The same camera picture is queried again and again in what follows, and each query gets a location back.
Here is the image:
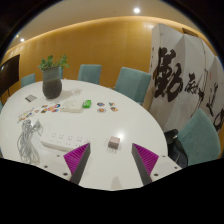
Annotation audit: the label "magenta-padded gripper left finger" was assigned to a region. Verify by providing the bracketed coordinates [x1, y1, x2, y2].
[43, 142, 92, 185]

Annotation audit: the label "small dark grey card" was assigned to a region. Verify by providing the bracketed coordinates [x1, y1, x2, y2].
[24, 94, 39, 103]

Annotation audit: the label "coiled grey cable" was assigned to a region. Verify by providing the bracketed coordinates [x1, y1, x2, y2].
[16, 118, 45, 165]

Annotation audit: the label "potted plant in dark vase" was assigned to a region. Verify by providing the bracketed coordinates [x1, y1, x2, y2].
[37, 53, 70, 100]

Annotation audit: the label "teal chairs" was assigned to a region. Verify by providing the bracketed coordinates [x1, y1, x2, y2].
[0, 63, 222, 167]

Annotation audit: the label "white flat box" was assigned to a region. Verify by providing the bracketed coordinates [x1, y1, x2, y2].
[59, 99, 85, 114]

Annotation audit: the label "dark wall fixture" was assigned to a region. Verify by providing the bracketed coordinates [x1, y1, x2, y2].
[182, 27, 199, 37]

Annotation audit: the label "black bag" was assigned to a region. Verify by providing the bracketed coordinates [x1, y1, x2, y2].
[163, 128, 190, 169]

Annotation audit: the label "small green box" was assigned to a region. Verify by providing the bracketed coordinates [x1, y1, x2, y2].
[82, 99, 93, 109]

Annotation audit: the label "colourful card strip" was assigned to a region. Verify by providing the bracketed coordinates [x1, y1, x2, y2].
[16, 106, 36, 124]

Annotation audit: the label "white power strip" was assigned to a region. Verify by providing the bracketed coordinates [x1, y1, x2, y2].
[39, 131, 89, 153]

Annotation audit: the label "white calligraphy folding screen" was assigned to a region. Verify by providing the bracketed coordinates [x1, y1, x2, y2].
[142, 22, 224, 133]

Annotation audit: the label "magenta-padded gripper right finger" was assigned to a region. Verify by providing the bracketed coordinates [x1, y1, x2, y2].
[131, 142, 183, 186]

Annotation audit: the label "round ceiling lights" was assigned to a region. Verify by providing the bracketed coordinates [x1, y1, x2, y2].
[18, 6, 142, 44]

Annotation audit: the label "small pinkish charger block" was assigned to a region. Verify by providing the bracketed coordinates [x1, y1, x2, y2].
[107, 135, 122, 154]

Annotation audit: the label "black television screen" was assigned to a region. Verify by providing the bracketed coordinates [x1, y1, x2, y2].
[0, 53, 21, 98]

